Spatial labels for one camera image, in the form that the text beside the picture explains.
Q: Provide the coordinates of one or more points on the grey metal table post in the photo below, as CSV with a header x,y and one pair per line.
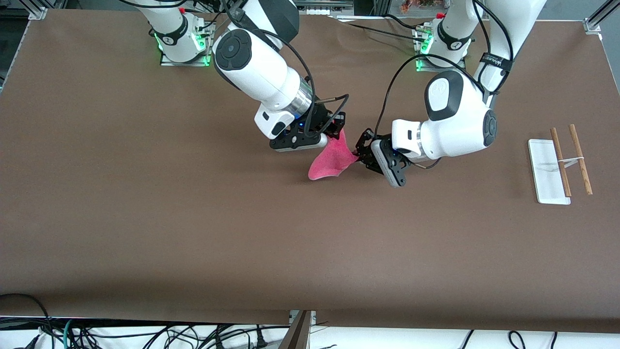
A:
x,y
296,332

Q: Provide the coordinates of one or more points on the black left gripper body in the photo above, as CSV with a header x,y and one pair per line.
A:
x,y
369,150

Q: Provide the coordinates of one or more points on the aluminium frame corner bracket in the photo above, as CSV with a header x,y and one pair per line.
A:
x,y
593,25
38,13

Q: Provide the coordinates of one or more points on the grey device behind table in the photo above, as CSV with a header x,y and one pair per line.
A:
x,y
324,7

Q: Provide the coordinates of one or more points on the pink towel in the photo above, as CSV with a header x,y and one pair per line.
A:
x,y
332,162

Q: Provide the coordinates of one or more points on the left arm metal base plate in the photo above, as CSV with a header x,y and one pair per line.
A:
x,y
426,69

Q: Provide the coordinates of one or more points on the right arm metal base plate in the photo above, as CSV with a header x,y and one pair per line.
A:
x,y
186,62

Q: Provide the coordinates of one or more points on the thin metal rack crossbar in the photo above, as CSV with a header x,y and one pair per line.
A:
x,y
572,160

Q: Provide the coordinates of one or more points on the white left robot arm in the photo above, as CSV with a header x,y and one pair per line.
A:
x,y
455,121

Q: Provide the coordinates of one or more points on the orange objects behind table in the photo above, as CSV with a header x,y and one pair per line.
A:
x,y
419,5

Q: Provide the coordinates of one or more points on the white towel rack base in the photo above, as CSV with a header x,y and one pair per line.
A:
x,y
547,174

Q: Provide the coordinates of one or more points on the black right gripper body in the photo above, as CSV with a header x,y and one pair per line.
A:
x,y
317,119

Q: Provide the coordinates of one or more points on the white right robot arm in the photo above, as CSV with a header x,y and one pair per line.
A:
x,y
256,63

